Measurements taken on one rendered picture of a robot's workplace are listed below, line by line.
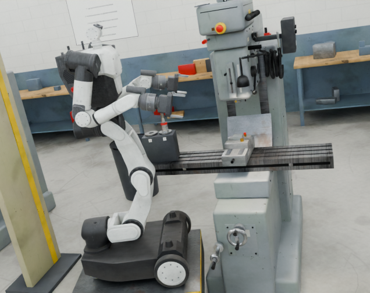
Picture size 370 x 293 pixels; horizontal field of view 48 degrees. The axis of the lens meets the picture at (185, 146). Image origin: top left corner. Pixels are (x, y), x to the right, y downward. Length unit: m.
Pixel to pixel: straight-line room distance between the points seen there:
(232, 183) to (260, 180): 0.17
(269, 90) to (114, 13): 4.81
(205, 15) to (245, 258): 1.45
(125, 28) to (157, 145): 4.74
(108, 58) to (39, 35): 6.00
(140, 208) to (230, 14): 1.22
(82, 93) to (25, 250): 1.73
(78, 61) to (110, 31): 5.41
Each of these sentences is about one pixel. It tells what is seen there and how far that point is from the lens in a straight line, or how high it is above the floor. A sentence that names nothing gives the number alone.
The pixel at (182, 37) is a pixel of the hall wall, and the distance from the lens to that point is 7.09.
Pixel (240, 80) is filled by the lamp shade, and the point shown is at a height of 1.46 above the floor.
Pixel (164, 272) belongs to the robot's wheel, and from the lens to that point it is 2.50.
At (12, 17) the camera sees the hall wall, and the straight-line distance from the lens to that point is 8.50.
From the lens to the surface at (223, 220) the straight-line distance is 2.55.
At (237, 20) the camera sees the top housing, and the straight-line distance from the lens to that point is 2.39.
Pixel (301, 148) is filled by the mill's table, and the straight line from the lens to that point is 2.80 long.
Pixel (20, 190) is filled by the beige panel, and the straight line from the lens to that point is 3.47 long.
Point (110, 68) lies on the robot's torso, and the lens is 2.26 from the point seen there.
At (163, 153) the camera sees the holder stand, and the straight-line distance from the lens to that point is 2.86.
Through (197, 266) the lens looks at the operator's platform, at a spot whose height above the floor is 0.40.
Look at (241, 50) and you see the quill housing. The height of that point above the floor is 1.61.
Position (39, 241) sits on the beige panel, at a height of 0.31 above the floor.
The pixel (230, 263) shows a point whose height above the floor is 0.37.
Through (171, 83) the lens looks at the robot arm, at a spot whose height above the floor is 1.47.
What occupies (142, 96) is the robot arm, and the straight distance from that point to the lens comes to 2.07.
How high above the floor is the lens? 1.92
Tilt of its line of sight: 19 degrees down
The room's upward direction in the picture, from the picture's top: 10 degrees counter-clockwise
